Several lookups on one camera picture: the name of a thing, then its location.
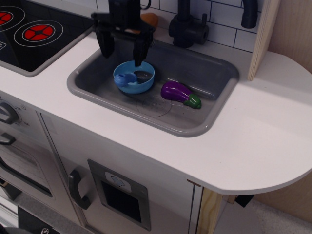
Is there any grey cabinet door handle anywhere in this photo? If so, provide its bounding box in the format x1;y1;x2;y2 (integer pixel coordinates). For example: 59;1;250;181
68;170;91;210

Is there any grey oven knob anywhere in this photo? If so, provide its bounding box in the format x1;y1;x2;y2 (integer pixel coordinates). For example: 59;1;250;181
0;102;22;125

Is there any black toy faucet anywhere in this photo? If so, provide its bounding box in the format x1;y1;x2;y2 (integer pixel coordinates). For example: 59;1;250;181
169;0;258;48

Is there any light blue plastic bowl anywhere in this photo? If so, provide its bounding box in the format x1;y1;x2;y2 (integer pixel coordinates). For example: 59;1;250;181
113;60;155;94

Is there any toy oven door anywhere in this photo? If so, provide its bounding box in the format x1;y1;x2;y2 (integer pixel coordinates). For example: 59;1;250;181
0;127;58;201

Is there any blue handled grey toy spoon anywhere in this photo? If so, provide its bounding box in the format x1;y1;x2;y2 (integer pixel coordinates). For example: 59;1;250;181
114;70;153;87

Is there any grey toy ice dispenser panel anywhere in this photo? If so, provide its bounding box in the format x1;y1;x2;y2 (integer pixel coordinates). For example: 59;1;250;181
88;159;152;231

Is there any grey oven door handle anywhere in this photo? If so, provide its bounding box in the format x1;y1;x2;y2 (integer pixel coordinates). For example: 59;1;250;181
0;133;16;145

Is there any black toy stovetop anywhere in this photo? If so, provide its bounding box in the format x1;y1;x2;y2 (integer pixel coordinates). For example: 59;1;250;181
0;0;93;77

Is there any orange toy chicken drumstick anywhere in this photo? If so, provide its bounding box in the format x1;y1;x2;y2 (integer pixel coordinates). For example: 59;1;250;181
126;13;159;34

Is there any grey plastic sink basin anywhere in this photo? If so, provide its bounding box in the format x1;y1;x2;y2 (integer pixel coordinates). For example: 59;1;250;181
67;40;239;137

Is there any purple toy eggplant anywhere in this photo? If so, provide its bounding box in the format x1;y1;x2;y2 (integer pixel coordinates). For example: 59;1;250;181
160;81;201;109

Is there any wooden side post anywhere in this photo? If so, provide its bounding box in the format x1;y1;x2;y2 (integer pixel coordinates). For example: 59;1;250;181
247;0;280;81

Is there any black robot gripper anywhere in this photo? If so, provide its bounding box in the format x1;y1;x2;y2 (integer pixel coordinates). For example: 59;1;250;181
91;0;156;67

